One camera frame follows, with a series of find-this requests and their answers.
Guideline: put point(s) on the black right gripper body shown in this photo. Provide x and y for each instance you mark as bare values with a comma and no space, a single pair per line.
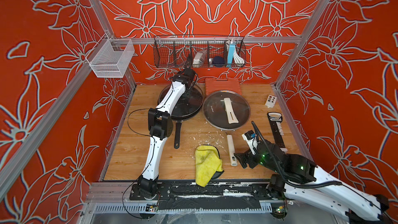
256,159

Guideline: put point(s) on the glass lid with beige handle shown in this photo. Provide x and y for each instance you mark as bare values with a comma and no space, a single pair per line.
226,110

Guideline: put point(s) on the yellow microfiber cloth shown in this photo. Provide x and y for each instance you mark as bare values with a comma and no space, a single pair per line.
208,164

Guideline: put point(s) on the glass pot lid black knob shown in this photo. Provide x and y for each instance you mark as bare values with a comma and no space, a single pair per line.
188,105

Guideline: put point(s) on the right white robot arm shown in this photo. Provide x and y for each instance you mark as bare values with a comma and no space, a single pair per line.
297,178

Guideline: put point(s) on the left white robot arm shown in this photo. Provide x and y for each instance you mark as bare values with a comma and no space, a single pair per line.
148,180

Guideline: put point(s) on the black frying pan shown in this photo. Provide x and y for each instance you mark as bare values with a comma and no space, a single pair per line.
177,130

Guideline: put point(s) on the white packet in basket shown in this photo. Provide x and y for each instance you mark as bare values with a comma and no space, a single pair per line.
199,59

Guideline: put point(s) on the red plastic board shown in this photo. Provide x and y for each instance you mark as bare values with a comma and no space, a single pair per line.
231,84

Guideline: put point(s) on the dark blue round object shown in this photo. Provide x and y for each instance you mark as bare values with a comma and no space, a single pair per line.
218,61

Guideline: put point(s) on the white remote with buttons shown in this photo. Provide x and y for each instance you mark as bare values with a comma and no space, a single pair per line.
270,101

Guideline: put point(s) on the light blue box in basket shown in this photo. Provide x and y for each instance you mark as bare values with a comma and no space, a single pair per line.
231,51

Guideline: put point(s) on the black wire wall basket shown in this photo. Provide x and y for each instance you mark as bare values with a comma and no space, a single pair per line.
178,51

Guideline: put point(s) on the black long-handled peeler tool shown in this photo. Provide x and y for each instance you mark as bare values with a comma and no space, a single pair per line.
275,120

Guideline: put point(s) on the white mesh wall basket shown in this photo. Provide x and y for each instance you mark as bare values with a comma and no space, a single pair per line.
110,60

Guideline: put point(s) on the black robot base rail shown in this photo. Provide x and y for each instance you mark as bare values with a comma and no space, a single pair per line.
220,194

